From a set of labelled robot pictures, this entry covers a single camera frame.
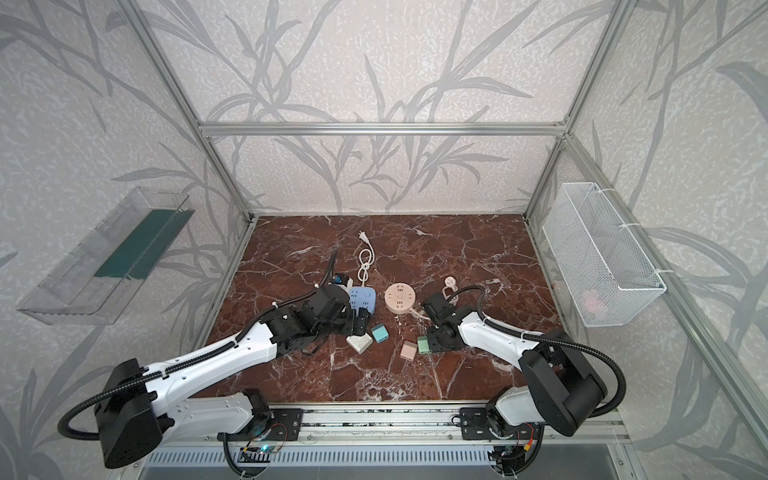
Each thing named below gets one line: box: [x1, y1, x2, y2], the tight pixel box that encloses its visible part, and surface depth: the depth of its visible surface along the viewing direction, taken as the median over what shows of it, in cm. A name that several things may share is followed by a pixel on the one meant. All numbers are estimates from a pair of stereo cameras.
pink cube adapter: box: [400, 340, 418, 360], surface depth 86 cm
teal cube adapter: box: [371, 323, 389, 344], surface depth 89 cm
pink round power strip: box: [384, 283, 416, 314], surface depth 96 cm
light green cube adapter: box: [418, 336, 430, 354], surface depth 86 cm
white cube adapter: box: [346, 332, 373, 355], surface depth 87 cm
